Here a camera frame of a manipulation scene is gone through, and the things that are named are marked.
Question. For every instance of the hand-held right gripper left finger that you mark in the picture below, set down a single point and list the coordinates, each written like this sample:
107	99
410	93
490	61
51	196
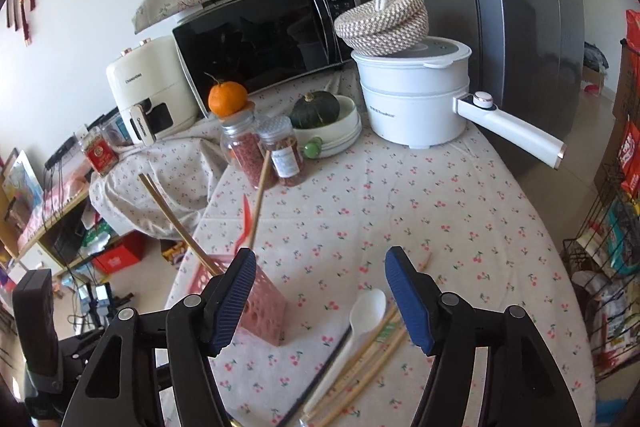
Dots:
230	302

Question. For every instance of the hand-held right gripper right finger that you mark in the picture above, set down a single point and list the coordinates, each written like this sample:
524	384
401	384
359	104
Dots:
407	302

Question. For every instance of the pink perforated utensil holder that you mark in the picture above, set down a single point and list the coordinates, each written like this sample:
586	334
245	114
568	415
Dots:
265	307

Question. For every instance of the white plastic spoon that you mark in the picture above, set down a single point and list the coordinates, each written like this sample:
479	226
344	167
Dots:
367	309

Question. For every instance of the red plastic spoon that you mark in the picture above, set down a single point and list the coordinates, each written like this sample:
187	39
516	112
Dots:
246	219

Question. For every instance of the cherry print tablecloth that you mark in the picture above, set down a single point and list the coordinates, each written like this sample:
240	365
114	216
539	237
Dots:
375	217

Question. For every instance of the red box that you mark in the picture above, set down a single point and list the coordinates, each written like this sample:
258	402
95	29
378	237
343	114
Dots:
117	259

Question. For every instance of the wooden shelf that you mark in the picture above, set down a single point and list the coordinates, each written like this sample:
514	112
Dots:
55	217

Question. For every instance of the clear jar of goji berries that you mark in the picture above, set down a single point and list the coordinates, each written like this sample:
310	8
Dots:
240	152

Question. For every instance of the labelled jar of goji berries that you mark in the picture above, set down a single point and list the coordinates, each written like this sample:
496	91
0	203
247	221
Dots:
285	157

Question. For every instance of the white dish with green knob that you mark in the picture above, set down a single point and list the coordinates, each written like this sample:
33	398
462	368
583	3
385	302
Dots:
345	127

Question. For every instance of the white electric pot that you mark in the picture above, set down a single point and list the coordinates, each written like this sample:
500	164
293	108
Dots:
410	107

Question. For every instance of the tangerine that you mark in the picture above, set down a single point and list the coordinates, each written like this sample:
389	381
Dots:
227	99

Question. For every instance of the clear plastic container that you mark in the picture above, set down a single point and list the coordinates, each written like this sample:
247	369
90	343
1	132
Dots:
114	132

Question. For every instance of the green kabocha squash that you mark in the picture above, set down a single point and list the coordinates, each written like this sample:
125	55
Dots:
315	112

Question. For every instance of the white air fryer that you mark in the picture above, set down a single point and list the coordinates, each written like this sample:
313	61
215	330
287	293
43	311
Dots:
150	82

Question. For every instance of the black microwave oven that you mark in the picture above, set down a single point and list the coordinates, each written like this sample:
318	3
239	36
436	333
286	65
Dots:
250	42

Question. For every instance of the red snack packet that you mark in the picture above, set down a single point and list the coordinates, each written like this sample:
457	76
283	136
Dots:
631	157

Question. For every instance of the grey refrigerator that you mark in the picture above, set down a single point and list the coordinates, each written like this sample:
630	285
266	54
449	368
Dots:
525	32

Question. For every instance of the red plastic bag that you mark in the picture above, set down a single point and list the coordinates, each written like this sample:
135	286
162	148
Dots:
633	27

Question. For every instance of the picture frame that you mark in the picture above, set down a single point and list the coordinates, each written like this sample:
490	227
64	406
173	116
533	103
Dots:
20	179

